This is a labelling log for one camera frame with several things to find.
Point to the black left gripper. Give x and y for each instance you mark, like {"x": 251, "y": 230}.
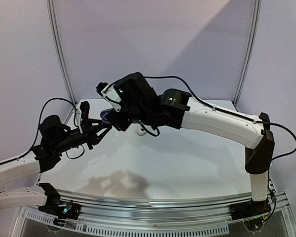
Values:
{"x": 89, "y": 131}

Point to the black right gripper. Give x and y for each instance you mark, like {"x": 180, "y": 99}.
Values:
{"x": 117, "y": 121}

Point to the translucent blue charging case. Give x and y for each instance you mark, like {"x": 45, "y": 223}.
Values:
{"x": 104, "y": 115}

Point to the white charging case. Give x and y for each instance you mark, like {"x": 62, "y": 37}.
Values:
{"x": 141, "y": 132}

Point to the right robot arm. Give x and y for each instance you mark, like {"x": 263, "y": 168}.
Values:
{"x": 135, "y": 101}

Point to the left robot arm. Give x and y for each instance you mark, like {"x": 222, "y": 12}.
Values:
{"x": 57, "y": 138}

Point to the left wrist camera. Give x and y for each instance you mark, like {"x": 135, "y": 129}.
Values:
{"x": 81, "y": 114}

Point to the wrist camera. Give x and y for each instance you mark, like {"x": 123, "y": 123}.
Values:
{"x": 108, "y": 92}
{"x": 81, "y": 114}

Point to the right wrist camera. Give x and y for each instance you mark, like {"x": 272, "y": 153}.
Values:
{"x": 108, "y": 92}

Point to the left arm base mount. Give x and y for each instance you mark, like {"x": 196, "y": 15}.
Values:
{"x": 63, "y": 211}

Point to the perforated white cable tray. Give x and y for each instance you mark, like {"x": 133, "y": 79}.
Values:
{"x": 43, "y": 225}

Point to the aluminium front rail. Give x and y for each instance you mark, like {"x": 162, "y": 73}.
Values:
{"x": 130, "y": 209}

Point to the left aluminium corner post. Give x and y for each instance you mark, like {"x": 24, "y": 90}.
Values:
{"x": 59, "y": 49}

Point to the aluminium corner post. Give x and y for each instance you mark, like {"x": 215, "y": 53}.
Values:
{"x": 248, "y": 52}
{"x": 59, "y": 49}

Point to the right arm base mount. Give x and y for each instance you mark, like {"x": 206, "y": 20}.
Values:
{"x": 250, "y": 208}

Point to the right aluminium corner post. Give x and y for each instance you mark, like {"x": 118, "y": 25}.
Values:
{"x": 248, "y": 52}

